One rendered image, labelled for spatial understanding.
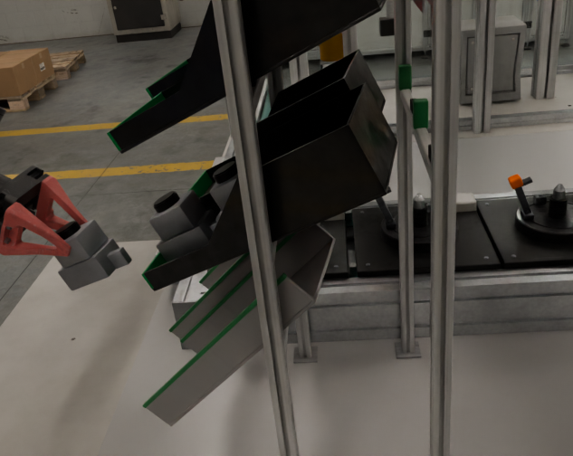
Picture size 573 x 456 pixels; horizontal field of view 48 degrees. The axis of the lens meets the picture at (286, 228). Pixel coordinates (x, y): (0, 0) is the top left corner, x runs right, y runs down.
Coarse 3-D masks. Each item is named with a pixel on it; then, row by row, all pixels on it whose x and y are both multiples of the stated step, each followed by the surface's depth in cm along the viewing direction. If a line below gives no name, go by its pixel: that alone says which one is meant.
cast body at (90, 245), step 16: (96, 224) 75; (64, 240) 73; (80, 240) 72; (96, 240) 74; (112, 240) 76; (64, 256) 74; (80, 256) 73; (96, 256) 73; (112, 256) 74; (128, 256) 74; (64, 272) 75; (80, 272) 74; (96, 272) 74
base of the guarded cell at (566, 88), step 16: (528, 80) 230; (560, 80) 226; (384, 96) 231; (416, 96) 227; (528, 96) 215; (560, 96) 211; (384, 112) 215; (464, 112) 207; (496, 112) 204; (512, 112) 202; (496, 128) 191; (512, 128) 190; (528, 128) 188; (544, 128) 187; (560, 128) 186
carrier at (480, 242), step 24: (360, 216) 126; (456, 216) 122; (360, 240) 118; (384, 240) 117; (456, 240) 115; (480, 240) 114; (360, 264) 111; (384, 264) 110; (456, 264) 108; (480, 264) 107
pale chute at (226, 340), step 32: (288, 256) 78; (320, 256) 74; (288, 288) 64; (224, 320) 85; (256, 320) 67; (288, 320) 66; (224, 352) 71; (256, 352) 70; (192, 384) 74; (160, 416) 78
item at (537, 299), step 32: (512, 192) 131; (544, 192) 130; (352, 224) 129; (352, 256) 124; (320, 288) 107; (352, 288) 106; (384, 288) 105; (416, 288) 104; (480, 288) 104; (512, 288) 103; (544, 288) 103; (320, 320) 108; (352, 320) 108; (384, 320) 108; (416, 320) 107; (480, 320) 107; (512, 320) 107; (544, 320) 106
